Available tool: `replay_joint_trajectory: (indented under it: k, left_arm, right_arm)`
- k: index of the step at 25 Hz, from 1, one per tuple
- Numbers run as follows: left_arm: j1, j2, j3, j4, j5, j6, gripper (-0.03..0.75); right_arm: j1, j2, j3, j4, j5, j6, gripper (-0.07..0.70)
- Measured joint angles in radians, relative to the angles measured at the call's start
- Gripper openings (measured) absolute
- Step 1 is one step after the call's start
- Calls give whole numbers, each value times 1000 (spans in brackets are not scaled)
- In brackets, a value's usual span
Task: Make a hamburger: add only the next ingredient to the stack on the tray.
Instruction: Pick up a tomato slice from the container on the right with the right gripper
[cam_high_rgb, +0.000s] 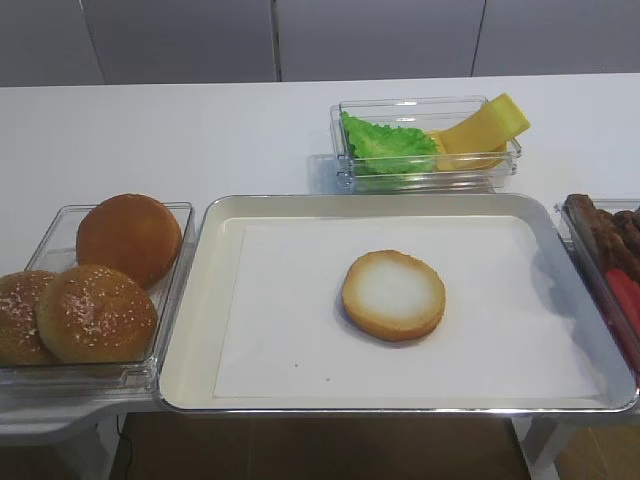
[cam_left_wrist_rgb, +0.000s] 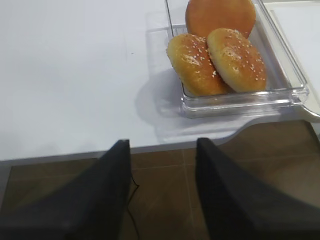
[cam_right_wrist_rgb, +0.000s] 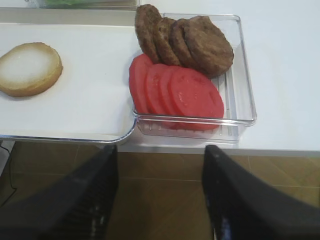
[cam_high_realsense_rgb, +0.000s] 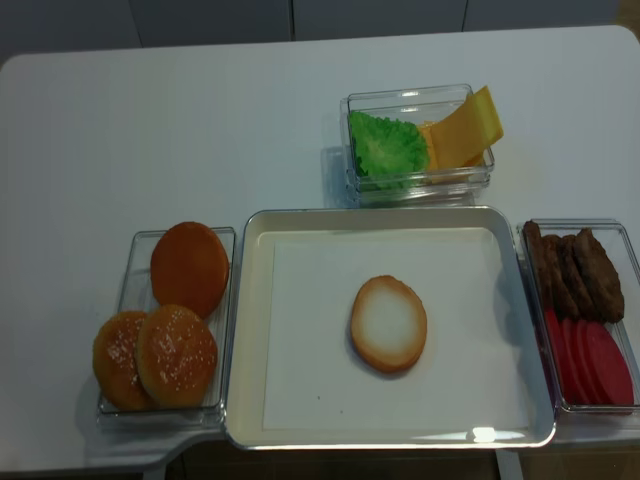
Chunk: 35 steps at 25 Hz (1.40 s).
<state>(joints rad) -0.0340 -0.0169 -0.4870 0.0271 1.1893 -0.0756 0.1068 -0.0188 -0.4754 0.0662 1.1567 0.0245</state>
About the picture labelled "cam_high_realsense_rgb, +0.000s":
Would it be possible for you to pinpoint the bottom bun cut side up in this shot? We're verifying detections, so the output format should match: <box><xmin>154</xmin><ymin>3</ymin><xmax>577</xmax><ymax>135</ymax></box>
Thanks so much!
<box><xmin>349</xmin><ymin>275</ymin><xmax>428</xmax><ymax>374</ymax></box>

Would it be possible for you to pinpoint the leftmost brown meat patty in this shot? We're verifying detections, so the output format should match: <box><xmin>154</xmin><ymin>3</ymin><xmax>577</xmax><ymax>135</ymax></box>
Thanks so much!
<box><xmin>523</xmin><ymin>220</ymin><xmax>581</xmax><ymax>320</ymax></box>

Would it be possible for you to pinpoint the white rectangular metal tray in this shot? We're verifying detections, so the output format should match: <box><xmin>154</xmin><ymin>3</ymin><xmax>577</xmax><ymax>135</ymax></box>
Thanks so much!
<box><xmin>225</xmin><ymin>206</ymin><xmax>556</xmax><ymax>450</ymax></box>

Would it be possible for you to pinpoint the plain brown bun half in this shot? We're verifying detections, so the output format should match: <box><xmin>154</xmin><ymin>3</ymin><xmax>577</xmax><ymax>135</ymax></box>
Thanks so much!
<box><xmin>150</xmin><ymin>221</ymin><xmax>230</xmax><ymax>319</ymax></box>

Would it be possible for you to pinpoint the right sesame top bun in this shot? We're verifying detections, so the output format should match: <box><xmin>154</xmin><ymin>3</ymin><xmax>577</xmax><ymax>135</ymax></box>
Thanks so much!
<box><xmin>135</xmin><ymin>304</ymin><xmax>218</xmax><ymax>408</ymax></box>

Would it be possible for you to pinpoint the green lettuce leaf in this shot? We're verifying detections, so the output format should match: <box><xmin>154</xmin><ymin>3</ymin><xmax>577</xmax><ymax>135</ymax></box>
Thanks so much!
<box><xmin>349</xmin><ymin>112</ymin><xmax>430</xmax><ymax>190</ymax></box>

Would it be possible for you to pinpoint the flat yellow cheese slice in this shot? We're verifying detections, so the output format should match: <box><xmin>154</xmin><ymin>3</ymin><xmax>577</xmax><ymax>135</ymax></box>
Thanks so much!
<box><xmin>417</xmin><ymin>121</ymin><xmax>483</xmax><ymax>171</ymax></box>

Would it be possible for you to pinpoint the clear plastic bun container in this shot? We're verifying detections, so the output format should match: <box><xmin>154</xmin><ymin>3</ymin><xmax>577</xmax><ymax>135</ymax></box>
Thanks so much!
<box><xmin>97</xmin><ymin>230</ymin><xmax>234</xmax><ymax>428</ymax></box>

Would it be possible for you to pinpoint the rightmost brown meat patty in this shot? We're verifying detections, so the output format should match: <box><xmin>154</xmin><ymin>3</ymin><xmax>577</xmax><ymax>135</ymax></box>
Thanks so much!
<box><xmin>573</xmin><ymin>228</ymin><xmax>625</xmax><ymax>323</ymax></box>

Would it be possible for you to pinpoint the left sesame top bun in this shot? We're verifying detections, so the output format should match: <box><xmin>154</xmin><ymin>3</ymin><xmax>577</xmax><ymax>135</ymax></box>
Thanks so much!
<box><xmin>92</xmin><ymin>311</ymin><xmax>155</xmax><ymax>411</ymax></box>

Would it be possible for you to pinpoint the white paper tray liner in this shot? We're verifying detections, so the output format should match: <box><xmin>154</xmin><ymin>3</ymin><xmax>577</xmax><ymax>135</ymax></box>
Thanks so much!
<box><xmin>263</xmin><ymin>227</ymin><xmax>530</xmax><ymax>435</ymax></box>

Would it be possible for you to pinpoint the sesame bun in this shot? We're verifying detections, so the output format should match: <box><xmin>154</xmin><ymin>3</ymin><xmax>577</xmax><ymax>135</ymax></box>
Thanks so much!
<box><xmin>135</xmin><ymin>304</ymin><xmax>218</xmax><ymax>408</ymax></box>
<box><xmin>92</xmin><ymin>311</ymin><xmax>155</xmax><ymax>411</ymax></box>

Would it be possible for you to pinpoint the upright yellow cheese slice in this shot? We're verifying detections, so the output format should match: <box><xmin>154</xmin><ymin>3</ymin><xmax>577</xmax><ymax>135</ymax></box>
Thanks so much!
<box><xmin>430</xmin><ymin>86</ymin><xmax>504</xmax><ymax>169</ymax></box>

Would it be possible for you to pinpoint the clear patty and tomato container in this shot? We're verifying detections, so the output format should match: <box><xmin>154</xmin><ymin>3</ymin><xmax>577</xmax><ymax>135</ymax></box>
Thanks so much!
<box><xmin>518</xmin><ymin>219</ymin><xmax>639</xmax><ymax>421</ymax></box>

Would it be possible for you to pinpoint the clear lettuce and cheese container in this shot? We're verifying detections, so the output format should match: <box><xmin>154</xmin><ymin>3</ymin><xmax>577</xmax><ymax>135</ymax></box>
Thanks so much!
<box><xmin>340</xmin><ymin>84</ymin><xmax>495</xmax><ymax>207</ymax></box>

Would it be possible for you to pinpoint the red tomato slice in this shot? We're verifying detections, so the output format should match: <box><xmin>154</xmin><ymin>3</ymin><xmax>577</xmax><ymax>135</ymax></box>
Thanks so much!
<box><xmin>560</xmin><ymin>318</ymin><xmax>596</xmax><ymax>405</ymax></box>
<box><xmin>574</xmin><ymin>319</ymin><xmax>609</xmax><ymax>405</ymax></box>
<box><xmin>585</xmin><ymin>323</ymin><xmax>634</xmax><ymax>406</ymax></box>
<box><xmin>544</xmin><ymin>308</ymin><xmax>575</xmax><ymax>404</ymax></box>

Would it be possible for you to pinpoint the brown meat patty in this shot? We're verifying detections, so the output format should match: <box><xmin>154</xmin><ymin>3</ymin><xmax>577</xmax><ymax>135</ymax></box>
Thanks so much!
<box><xmin>523</xmin><ymin>220</ymin><xmax>581</xmax><ymax>320</ymax></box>
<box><xmin>558</xmin><ymin>234</ymin><xmax>602</xmax><ymax>322</ymax></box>
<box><xmin>543</xmin><ymin>234</ymin><xmax>598</xmax><ymax>320</ymax></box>
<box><xmin>573</xmin><ymin>228</ymin><xmax>625</xmax><ymax>323</ymax></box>

